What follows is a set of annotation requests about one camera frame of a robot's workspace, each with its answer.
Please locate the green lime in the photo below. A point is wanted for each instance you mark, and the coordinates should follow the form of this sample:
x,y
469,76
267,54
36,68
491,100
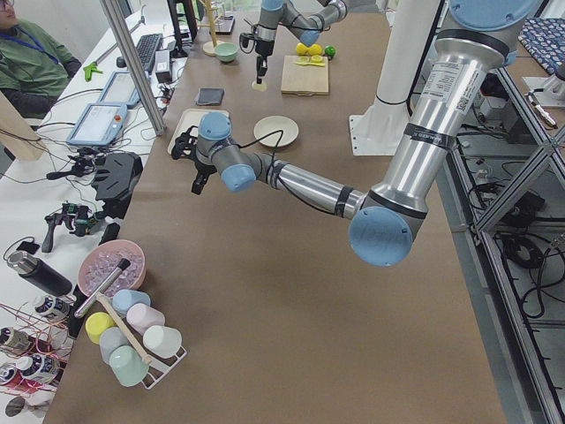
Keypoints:
x,y
330,51

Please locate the black keyboard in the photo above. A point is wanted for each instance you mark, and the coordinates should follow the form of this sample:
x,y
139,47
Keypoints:
x,y
146,47

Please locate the grey plastic cup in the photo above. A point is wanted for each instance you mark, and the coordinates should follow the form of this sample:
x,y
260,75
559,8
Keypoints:
x,y
111,339

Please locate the whole yellow lemon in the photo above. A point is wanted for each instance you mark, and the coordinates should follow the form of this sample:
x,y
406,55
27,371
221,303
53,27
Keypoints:
x,y
315,50
302,50

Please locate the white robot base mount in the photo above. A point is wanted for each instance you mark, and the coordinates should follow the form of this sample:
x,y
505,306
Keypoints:
x,y
379,130

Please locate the pink bowl of ice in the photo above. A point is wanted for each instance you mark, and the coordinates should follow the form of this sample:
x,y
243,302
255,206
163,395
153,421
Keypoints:
x,y
104,259

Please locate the yellow plastic knife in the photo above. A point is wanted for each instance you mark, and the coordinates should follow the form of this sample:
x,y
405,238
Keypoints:
x,y
310,63

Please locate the cream rabbit tray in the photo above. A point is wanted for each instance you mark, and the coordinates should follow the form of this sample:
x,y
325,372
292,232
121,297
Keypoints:
x,y
190,128

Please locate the aluminium frame post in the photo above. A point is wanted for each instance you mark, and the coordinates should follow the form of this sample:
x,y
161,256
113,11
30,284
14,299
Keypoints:
x,y
127,47

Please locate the pink plastic cup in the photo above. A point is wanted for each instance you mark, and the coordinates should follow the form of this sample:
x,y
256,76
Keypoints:
x,y
141,317

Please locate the wooden cutting board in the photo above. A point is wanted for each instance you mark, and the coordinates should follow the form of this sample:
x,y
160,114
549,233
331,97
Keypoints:
x,y
304,80

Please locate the black thermos bottle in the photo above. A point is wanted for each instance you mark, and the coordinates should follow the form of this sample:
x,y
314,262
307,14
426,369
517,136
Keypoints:
x,y
39,273

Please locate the white cup rack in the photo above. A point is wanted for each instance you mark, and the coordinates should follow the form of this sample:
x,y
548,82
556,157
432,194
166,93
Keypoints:
x,y
158,366

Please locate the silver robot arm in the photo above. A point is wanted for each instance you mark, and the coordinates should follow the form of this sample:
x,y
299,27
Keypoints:
x,y
476,37
306,29

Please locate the black framed tray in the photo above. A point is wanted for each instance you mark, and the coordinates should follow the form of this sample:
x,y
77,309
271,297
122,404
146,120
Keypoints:
x,y
222,25

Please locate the yellow plastic cup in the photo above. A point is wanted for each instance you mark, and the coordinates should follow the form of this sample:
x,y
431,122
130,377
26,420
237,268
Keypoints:
x,y
96,324

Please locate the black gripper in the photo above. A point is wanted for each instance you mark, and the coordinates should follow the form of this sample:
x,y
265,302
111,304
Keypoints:
x,y
203,169
263,48

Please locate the pale cream bun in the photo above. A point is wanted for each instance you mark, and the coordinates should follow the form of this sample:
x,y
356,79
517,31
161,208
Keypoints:
x,y
262,87

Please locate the white plastic cup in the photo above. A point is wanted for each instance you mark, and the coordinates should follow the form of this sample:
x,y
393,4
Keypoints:
x,y
162,341

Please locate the person in green shirt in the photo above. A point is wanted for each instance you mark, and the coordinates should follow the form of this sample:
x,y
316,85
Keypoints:
x,y
35,67

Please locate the blue plastic cup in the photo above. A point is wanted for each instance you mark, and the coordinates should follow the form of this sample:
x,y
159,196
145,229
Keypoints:
x,y
124,299

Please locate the metal muddler black tip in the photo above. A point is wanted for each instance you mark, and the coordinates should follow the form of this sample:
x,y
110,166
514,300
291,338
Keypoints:
x,y
113,275

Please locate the mint plastic cup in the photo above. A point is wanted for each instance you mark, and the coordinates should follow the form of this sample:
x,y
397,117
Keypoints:
x,y
128,366

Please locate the wooden cup tree stand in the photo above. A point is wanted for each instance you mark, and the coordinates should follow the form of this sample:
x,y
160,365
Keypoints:
x,y
209,47

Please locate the light green bowl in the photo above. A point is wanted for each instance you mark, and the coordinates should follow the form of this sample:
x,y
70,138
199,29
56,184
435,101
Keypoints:
x,y
226,52

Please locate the cream round plate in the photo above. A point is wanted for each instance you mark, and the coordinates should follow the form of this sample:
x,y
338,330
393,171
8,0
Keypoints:
x,y
276,131

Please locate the blue teach pendant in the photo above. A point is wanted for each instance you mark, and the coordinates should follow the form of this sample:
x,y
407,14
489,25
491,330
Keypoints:
x,y
120,88
99,124

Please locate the grey folded cloth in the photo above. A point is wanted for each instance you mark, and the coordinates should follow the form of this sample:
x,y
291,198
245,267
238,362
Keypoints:
x,y
209,96

